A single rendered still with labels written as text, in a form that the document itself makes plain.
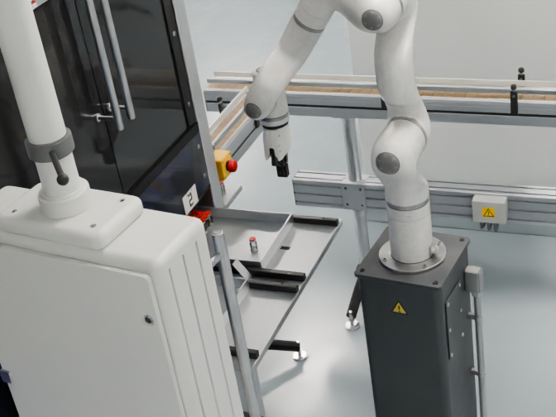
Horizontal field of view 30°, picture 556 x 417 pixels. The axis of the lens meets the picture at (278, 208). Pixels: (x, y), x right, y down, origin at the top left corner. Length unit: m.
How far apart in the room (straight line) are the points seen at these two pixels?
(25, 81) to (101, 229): 0.29
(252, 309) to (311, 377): 1.15
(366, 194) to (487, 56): 0.76
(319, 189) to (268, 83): 1.35
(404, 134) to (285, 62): 0.36
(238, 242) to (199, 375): 1.12
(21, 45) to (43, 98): 0.10
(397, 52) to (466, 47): 1.62
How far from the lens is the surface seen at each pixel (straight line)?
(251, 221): 3.18
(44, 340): 2.15
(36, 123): 1.89
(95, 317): 2.00
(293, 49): 2.72
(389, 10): 2.52
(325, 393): 3.85
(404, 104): 2.71
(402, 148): 2.67
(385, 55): 2.64
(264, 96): 2.74
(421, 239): 2.88
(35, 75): 1.86
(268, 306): 2.81
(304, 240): 3.05
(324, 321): 4.18
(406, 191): 2.78
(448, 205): 3.90
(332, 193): 4.02
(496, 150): 4.42
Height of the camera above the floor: 2.53
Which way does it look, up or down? 31 degrees down
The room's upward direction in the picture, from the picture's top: 10 degrees counter-clockwise
